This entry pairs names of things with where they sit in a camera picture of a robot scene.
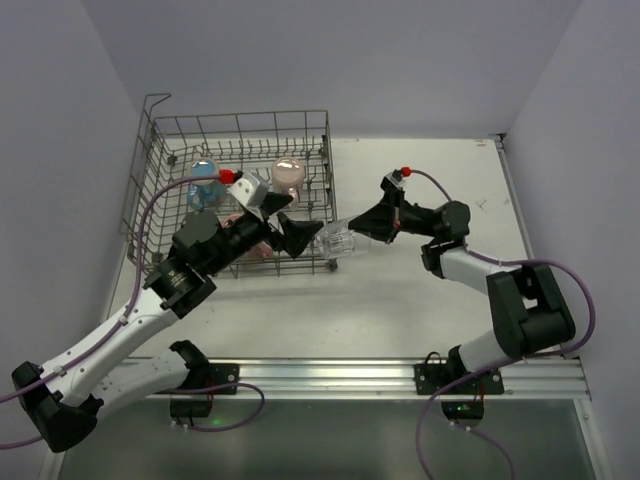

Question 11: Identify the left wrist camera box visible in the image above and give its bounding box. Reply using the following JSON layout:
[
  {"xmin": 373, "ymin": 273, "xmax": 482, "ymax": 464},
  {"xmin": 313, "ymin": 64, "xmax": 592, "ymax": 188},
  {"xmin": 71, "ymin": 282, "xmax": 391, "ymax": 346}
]
[{"xmin": 228, "ymin": 172, "xmax": 270, "ymax": 212}]

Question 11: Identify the grey wire dish rack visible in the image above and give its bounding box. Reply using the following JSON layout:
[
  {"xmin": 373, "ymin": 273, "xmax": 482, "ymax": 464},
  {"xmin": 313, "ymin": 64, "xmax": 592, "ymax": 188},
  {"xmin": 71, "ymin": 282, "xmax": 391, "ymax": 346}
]
[{"xmin": 120, "ymin": 93, "xmax": 337, "ymax": 272}]

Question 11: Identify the pale pink mug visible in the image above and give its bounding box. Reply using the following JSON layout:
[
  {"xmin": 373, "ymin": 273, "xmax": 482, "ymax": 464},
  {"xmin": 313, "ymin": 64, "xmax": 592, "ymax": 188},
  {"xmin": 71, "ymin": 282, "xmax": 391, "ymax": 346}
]
[{"xmin": 271, "ymin": 157, "xmax": 305, "ymax": 210}]

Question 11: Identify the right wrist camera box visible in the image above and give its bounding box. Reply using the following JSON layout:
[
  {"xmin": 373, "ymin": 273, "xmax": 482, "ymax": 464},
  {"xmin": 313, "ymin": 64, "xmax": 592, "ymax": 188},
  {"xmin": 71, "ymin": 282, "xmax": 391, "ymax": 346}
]
[{"xmin": 385, "ymin": 169, "xmax": 405, "ymax": 190}]

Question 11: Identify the salmon pink mug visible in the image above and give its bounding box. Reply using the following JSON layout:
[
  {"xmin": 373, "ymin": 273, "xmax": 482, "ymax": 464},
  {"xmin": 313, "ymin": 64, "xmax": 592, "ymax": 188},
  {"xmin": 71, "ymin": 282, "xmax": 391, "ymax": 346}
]
[{"xmin": 222, "ymin": 212, "xmax": 273, "ymax": 260}]

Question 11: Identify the purple cable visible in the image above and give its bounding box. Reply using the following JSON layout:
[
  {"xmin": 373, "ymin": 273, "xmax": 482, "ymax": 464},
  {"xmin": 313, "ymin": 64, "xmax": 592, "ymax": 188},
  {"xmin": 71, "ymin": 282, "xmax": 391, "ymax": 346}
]
[
  {"xmin": 402, "ymin": 166, "xmax": 599, "ymax": 480},
  {"xmin": 0, "ymin": 167, "xmax": 266, "ymax": 449}
]

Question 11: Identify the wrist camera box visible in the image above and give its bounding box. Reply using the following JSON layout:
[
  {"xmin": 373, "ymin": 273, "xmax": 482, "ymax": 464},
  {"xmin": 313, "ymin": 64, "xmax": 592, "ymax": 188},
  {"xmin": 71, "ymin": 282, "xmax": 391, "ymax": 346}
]
[
  {"xmin": 385, "ymin": 169, "xmax": 405, "ymax": 190},
  {"xmin": 228, "ymin": 172, "xmax": 270, "ymax": 212}
]

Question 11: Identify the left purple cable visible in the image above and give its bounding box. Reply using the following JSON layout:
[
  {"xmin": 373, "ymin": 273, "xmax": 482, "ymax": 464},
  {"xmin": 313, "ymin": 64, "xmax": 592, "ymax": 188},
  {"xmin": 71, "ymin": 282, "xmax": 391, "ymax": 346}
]
[{"xmin": 0, "ymin": 167, "xmax": 266, "ymax": 449}]

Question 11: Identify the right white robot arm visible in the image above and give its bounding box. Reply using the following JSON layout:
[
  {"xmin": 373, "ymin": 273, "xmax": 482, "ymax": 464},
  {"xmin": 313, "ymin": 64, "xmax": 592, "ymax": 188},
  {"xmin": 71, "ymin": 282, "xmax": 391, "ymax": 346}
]
[{"xmin": 348, "ymin": 169, "xmax": 576, "ymax": 393}]

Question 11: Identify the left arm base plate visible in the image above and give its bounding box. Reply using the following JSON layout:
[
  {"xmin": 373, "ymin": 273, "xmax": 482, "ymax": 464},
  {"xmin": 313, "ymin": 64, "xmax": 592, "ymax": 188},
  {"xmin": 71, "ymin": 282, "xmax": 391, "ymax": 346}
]
[{"xmin": 169, "ymin": 363, "xmax": 239, "ymax": 426}]

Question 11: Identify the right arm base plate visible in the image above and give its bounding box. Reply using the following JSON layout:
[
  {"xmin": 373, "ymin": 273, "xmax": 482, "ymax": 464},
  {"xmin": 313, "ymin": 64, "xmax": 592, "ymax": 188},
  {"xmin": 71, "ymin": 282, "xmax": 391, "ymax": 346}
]
[{"xmin": 413, "ymin": 347, "xmax": 506, "ymax": 428}]

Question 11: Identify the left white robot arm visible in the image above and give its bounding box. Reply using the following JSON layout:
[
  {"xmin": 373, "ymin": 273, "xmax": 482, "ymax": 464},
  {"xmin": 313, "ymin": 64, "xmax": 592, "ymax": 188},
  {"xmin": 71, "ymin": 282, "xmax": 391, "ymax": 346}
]
[{"xmin": 11, "ymin": 192, "xmax": 323, "ymax": 453}]

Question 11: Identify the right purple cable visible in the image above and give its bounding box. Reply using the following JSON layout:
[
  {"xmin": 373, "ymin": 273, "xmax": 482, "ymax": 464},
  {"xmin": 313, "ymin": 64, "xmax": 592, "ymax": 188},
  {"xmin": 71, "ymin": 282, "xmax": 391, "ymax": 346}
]
[{"xmin": 402, "ymin": 166, "xmax": 599, "ymax": 480}]

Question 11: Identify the blue printed cup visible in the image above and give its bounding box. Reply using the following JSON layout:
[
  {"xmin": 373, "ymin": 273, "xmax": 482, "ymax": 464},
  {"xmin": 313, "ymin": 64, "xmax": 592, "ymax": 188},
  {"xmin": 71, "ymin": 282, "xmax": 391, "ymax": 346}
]
[{"xmin": 187, "ymin": 158, "xmax": 226, "ymax": 210}]

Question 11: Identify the aluminium mounting rail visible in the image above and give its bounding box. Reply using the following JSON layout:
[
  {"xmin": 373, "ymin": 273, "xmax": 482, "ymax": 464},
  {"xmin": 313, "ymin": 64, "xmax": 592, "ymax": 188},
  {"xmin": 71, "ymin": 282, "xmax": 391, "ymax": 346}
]
[{"xmin": 209, "ymin": 357, "xmax": 590, "ymax": 400}]

